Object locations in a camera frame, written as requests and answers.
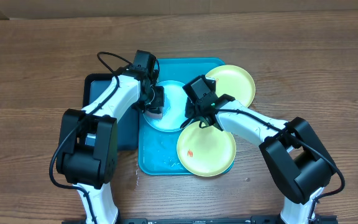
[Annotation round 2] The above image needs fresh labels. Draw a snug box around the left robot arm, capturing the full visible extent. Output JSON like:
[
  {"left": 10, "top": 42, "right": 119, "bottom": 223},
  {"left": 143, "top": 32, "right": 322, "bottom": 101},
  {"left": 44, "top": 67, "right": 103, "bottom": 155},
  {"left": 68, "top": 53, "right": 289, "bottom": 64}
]
[{"left": 48, "top": 50, "right": 164, "bottom": 223}]

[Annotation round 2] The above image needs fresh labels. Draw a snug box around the green brown sponge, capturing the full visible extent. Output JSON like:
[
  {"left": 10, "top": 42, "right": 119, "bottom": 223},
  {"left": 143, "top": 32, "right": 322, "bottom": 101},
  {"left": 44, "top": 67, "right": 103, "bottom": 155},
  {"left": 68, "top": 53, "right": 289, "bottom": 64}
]
[{"left": 146, "top": 112, "right": 163, "bottom": 119}]

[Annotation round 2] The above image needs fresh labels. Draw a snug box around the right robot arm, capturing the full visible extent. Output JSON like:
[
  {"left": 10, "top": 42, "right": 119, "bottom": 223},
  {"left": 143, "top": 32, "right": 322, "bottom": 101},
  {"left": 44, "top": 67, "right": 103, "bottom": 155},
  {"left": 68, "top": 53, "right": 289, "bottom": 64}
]
[{"left": 183, "top": 75, "right": 340, "bottom": 223}]

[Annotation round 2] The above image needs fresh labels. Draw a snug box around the light blue plate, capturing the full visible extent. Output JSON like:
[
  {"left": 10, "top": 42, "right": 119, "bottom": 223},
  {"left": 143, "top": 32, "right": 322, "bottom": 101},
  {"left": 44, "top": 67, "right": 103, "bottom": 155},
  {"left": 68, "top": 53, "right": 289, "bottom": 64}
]
[{"left": 144, "top": 80, "right": 188, "bottom": 132}]

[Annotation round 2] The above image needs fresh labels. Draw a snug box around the black water tray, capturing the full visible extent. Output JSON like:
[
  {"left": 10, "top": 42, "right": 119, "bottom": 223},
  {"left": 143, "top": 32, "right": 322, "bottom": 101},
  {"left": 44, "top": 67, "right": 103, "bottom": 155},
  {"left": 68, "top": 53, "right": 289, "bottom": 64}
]
[{"left": 83, "top": 73, "right": 139, "bottom": 151}]

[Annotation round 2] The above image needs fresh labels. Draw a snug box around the teal plastic tray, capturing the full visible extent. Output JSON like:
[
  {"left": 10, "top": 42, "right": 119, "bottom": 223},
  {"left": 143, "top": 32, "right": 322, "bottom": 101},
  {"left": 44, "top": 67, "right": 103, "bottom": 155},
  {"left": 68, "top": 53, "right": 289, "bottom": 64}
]
[{"left": 138, "top": 57, "right": 225, "bottom": 175}]

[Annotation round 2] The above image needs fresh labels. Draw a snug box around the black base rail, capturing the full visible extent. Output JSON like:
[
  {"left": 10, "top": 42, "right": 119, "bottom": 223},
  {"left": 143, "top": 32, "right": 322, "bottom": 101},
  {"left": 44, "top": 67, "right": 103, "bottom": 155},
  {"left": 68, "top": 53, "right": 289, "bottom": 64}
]
[{"left": 62, "top": 215, "right": 338, "bottom": 224}]

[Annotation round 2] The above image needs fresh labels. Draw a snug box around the near yellow-green plate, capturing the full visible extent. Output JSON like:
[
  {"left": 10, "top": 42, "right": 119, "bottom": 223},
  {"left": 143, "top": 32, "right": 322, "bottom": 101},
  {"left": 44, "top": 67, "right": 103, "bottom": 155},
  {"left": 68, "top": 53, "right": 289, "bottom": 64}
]
[{"left": 177, "top": 123, "right": 236, "bottom": 177}]

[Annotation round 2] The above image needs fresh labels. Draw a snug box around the far yellow-green plate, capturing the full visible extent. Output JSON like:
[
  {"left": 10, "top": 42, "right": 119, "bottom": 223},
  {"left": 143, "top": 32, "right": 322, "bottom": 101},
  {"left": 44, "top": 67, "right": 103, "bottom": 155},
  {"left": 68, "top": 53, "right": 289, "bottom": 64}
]
[{"left": 206, "top": 65, "right": 255, "bottom": 107}]

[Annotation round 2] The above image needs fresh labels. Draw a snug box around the yellow-green plate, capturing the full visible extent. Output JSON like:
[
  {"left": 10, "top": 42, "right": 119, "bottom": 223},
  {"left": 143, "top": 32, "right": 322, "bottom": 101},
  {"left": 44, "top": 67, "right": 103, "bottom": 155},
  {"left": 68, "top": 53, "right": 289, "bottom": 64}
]
[
  {"left": 177, "top": 123, "right": 236, "bottom": 177},
  {"left": 206, "top": 65, "right": 255, "bottom": 107}
]

